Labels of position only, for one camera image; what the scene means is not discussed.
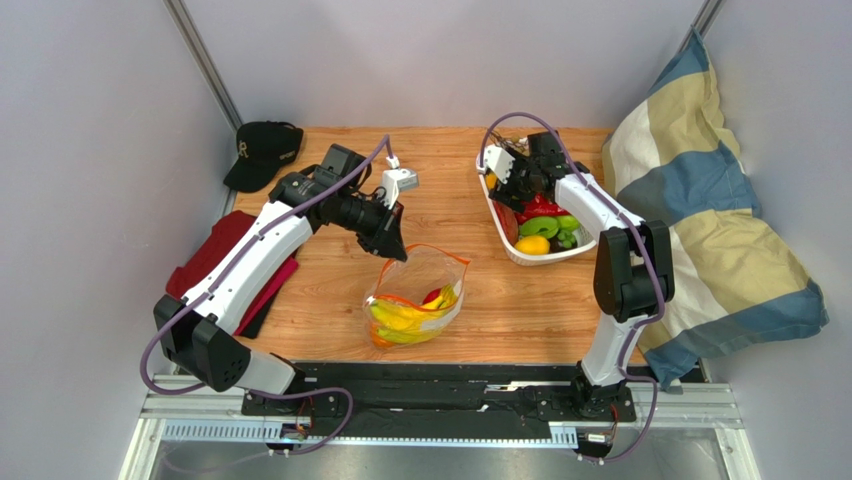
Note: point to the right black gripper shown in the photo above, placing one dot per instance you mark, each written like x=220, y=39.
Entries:
x=509, y=189

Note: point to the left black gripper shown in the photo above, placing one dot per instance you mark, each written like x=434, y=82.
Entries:
x=386, y=239

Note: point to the watermelon slice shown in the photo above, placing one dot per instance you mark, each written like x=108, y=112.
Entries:
x=507, y=221

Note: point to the clear orange zip top bag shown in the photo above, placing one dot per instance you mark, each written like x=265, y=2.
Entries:
x=428, y=267

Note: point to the red pomegranate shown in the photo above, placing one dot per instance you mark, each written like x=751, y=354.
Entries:
x=433, y=299

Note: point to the yellow banana bunch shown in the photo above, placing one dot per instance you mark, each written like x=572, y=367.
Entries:
x=405, y=323

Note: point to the orange persimmon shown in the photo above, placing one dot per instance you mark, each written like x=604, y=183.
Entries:
x=380, y=342

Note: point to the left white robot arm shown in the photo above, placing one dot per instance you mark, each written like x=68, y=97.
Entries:
x=196, y=332

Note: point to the long red chili pepper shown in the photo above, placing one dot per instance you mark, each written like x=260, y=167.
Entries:
x=539, y=206

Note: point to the brown longan bunch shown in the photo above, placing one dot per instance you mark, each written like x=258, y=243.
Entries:
x=516, y=143

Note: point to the yellow lemon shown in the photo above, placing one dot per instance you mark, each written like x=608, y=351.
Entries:
x=534, y=245

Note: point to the dark purple mangosteen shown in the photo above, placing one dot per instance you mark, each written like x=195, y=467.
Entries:
x=563, y=241

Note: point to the white perforated plastic basket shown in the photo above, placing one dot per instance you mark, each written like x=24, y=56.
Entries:
x=586, y=241

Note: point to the pink folded cloth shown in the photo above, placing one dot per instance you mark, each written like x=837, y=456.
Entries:
x=279, y=278

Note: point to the dark red folded cloth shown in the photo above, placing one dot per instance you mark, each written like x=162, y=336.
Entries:
x=224, y=235

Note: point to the black baseball cap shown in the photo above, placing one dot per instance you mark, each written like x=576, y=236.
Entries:
x=263, y=149

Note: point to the black folded cloth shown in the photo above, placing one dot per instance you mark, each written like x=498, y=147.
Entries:
x=253, y=321

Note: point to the blue yellow checked pillow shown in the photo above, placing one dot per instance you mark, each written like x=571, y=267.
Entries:
x=737, y=283

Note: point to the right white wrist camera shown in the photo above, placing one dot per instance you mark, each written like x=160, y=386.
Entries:
x=495, y=160

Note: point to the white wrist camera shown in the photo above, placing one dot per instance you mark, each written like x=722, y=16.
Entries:
x=495, y=160
x=396, y=180

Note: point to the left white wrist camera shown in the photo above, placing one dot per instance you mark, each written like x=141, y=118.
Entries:
x=396, y=180

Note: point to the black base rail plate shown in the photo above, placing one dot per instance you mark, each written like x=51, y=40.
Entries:
x=478, y=402

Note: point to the silver aluminium frame rail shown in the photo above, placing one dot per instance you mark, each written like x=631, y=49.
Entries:
x=193, y=39

